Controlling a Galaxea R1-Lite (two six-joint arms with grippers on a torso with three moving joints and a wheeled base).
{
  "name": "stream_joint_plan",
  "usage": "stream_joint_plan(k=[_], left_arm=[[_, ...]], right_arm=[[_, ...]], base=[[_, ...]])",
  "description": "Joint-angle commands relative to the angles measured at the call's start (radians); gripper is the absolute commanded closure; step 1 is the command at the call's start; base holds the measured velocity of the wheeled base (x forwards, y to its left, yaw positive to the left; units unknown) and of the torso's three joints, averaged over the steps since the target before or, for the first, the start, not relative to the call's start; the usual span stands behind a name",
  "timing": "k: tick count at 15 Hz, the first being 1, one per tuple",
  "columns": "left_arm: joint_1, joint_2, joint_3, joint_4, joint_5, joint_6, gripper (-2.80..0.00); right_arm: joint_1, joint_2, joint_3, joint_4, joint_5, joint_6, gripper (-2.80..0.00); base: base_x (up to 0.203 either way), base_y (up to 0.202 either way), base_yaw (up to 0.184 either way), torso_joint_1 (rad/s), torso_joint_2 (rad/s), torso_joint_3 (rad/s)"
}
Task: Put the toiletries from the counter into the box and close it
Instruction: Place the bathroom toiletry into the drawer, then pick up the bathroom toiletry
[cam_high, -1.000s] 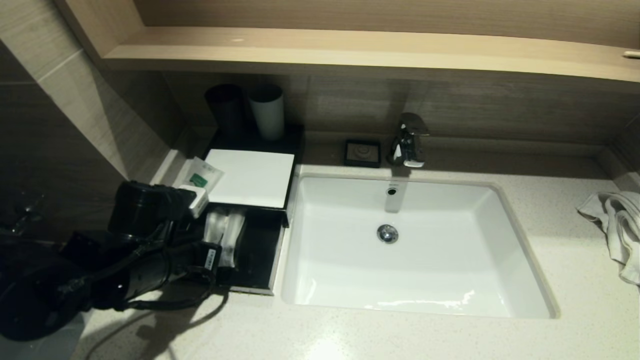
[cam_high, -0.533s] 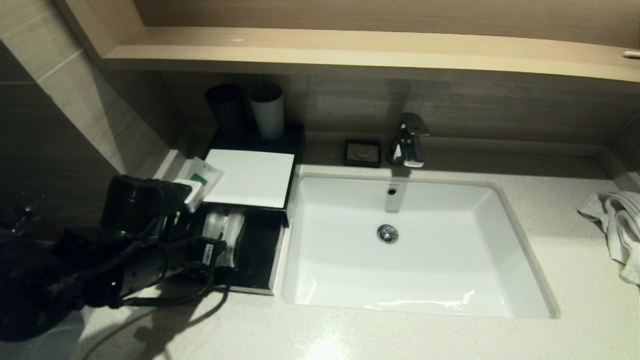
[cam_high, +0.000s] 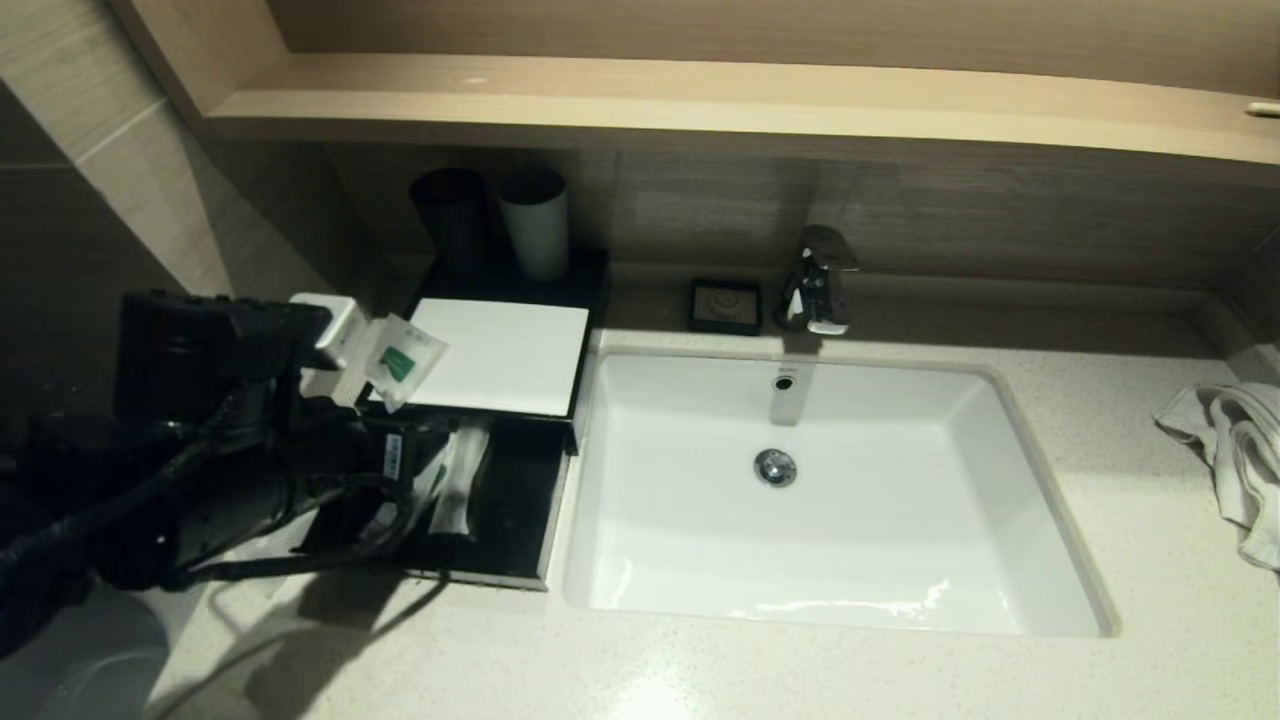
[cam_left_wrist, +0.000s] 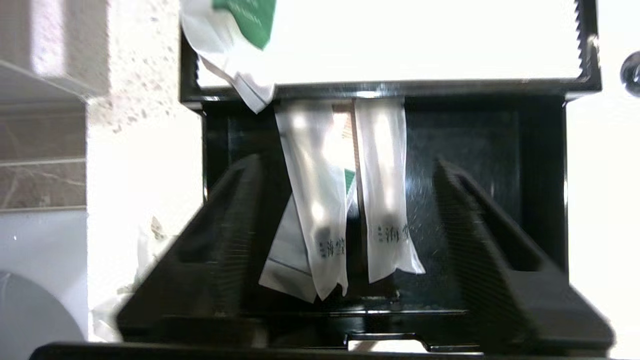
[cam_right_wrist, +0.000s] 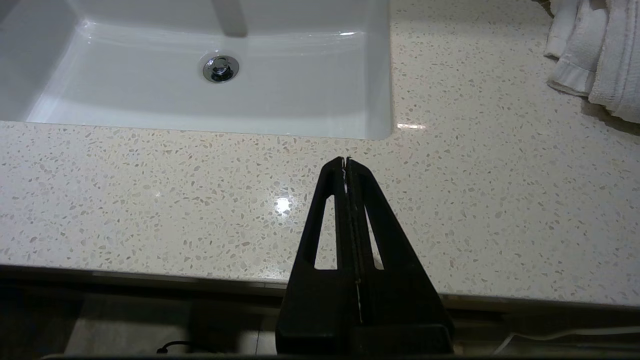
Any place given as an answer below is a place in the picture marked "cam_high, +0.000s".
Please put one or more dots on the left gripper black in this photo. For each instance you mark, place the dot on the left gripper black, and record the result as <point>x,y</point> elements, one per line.
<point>385,455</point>

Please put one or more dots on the small green-label sachet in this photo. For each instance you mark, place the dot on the small green-label sachet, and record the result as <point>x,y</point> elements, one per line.
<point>400,362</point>

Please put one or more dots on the black glossy tray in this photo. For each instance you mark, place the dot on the black glossy tray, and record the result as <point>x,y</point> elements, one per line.
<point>515,520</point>

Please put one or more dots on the black cup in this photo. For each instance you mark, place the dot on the black cup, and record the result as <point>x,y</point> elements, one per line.
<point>450,215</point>

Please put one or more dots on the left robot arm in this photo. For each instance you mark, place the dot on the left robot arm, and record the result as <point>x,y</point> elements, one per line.
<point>180,350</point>

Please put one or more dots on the white glossy tray surface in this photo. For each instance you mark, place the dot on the white glossy tray surface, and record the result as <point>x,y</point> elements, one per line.
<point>500,355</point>

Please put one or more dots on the black amenity tray box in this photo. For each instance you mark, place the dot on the black amenity tray box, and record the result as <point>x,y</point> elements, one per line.
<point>500,285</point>

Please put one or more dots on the pale grey cup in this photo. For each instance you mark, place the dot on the pale grey cup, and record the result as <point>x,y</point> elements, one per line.
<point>537,230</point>

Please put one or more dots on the grey round bin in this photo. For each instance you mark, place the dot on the grey round bin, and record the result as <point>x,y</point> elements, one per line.
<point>90,670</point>

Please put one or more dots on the black square soap dish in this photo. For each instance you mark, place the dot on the black square soap dish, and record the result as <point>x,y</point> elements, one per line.
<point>724,306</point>

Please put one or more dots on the chrome sink drain stopper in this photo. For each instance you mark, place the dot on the chrome sink drain stopper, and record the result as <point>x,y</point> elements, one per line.
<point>775,467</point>

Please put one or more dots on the chrome faucet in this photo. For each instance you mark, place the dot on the chrome faucet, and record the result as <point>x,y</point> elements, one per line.
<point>815,290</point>

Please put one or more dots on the white ceramic sink basin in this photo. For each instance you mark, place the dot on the white ceramic sink basin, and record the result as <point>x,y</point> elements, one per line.
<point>850,540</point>

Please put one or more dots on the light wooden shelf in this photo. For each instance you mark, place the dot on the light wooden shelf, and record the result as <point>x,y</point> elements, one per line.
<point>800,105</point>

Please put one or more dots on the crumpled white towel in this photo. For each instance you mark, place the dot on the crumpled white towel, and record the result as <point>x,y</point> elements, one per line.
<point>1245,450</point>

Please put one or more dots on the small white shelf item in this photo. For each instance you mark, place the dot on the small white shelf item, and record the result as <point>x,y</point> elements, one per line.
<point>1262,110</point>

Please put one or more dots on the white plastic device corner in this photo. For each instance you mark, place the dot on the white plastic device corner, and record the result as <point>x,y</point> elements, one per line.
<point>335,340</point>

